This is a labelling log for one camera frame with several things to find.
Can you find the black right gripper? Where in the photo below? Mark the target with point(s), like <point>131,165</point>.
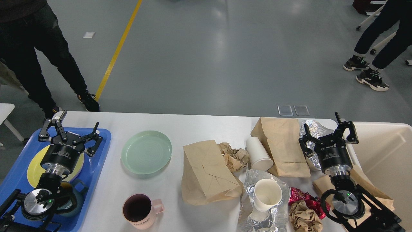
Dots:
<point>332,156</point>

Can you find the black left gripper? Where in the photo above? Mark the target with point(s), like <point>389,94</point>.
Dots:
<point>65,155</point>

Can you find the mint green plate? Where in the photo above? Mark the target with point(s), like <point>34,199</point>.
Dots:
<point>146,152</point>

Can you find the pink home mug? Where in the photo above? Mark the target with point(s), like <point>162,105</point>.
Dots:
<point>141,211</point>

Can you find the brown paper bag under arm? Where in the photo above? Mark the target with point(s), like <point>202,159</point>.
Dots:
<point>323,184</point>

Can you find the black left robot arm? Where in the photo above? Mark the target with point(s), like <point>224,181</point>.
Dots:
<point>34,211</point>

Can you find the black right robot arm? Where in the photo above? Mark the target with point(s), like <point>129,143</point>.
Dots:
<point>348,203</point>

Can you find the crumpled silver foil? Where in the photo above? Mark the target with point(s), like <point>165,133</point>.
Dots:
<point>316,130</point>

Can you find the yellow plate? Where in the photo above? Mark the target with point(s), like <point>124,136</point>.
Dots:
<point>35,170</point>

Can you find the flat brown paper bag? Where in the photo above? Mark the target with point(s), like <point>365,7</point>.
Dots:
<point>279,137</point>

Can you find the beige plastic bin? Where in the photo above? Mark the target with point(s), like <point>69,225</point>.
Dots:
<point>384,154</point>

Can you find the teal home mug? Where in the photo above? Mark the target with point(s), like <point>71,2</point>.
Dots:
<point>72,205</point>

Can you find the red foil wrapper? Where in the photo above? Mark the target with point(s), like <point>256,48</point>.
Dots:
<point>313,203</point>

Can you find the blue plastic tray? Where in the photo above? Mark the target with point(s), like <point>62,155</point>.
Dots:
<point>89,174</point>

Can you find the white side table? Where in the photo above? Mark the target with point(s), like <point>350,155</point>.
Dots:
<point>5,110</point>

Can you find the lying white paper cup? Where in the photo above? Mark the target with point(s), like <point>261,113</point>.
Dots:
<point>259,158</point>

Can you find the upright white paper cup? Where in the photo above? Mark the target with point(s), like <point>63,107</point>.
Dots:
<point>267,194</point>

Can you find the crumpled brown paper ball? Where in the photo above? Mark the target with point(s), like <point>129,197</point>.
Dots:
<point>304,219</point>

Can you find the silver foil bag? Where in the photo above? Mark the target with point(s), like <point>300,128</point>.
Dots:
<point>274,219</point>

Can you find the crumpled brown paper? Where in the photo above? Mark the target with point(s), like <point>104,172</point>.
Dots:
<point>235,159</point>

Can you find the person in dark clothes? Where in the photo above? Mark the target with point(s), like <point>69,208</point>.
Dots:
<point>30,25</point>

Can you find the large brown paper bag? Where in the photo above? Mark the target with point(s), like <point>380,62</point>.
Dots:
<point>206,178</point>

